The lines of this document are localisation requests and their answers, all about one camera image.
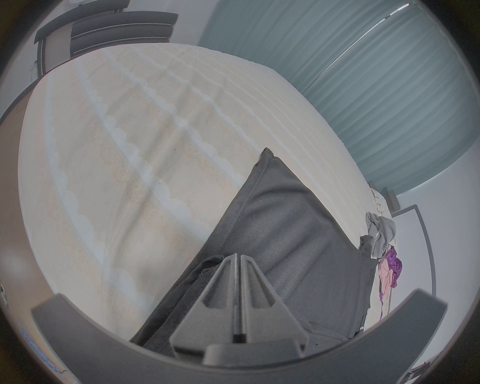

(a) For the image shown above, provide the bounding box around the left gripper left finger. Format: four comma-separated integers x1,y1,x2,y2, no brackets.
169,253,238,357

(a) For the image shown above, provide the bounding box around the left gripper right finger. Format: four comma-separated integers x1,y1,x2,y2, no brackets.
239,254,310,357

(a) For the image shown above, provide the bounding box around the black T-shirt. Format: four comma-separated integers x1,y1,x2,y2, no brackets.
129,147,379,355

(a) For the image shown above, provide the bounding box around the bed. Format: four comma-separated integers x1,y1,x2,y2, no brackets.
17,42,437,338

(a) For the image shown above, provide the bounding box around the pink garment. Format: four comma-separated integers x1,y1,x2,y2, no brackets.
378,259,394,297

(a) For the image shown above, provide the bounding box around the purple garment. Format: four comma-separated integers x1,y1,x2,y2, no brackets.
379,247,404,323

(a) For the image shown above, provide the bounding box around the grey garment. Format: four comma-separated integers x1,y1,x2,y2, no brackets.
365,212,397,259

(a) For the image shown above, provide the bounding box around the white printed pillow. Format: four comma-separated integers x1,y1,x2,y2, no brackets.
369,187,391,218

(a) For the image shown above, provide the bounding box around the grey bedside table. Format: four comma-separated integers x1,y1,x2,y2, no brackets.
369,181,402,214

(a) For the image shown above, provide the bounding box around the blue-green curtain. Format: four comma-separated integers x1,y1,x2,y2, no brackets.
302,0,480,192
197,0,411,94

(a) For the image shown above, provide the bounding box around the black chest of drawers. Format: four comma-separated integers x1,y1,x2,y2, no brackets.
34,0,179,74

